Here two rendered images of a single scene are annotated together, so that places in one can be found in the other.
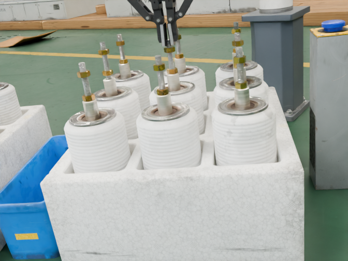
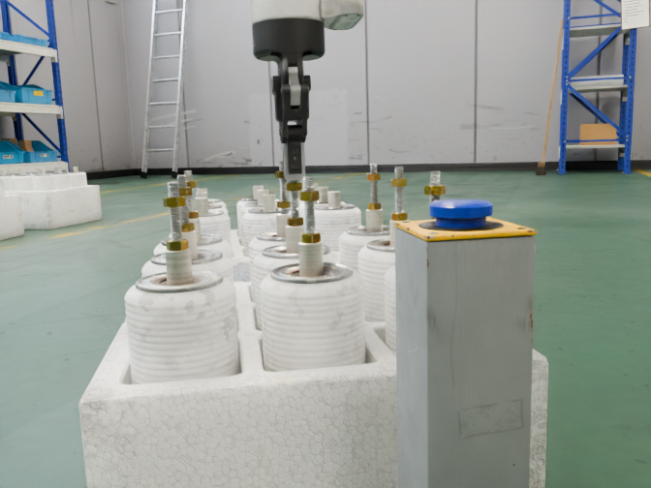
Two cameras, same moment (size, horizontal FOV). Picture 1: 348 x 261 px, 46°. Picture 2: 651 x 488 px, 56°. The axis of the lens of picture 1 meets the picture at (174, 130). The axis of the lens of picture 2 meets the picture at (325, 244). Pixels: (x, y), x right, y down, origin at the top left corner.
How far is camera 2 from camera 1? 0.85 m
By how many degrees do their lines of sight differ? 69
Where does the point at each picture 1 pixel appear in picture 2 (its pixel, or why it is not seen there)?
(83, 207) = not seen: hidden behind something
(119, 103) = (256, 246)
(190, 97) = (267, 264)
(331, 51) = (404, 271)
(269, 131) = (142, 329)
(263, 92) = (286, 297)
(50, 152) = not seen: hidden behind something
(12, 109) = (331, 238)
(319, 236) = not seen: outside the picture
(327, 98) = (403, 393)
